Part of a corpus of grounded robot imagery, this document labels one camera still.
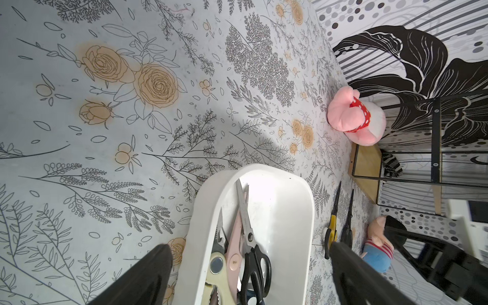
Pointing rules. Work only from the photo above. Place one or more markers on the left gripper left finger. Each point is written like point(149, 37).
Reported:
point(144, 283)

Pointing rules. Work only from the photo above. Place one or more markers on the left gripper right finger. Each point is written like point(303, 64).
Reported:
point(357, 282)

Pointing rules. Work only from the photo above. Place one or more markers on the yellow black scissors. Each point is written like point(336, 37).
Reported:
point(331, 232)

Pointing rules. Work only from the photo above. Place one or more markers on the pink kitchen scissors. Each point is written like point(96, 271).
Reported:
point(233, 254)

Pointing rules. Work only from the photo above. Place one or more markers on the white plastic storage box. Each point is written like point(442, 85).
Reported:
point(281, 210)

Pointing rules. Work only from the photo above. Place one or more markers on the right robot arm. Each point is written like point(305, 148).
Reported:
point(446, 252)

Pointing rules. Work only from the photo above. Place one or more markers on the black small scissors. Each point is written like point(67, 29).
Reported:
point(257, 275)

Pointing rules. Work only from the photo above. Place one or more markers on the black haired plush doll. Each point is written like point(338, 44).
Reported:
point(378, 250)

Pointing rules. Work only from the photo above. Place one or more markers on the pink plush pig toy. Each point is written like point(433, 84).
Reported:
point(364, 123)

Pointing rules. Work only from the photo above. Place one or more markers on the wooden shelf black frame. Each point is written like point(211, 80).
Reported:
point(432, 175)

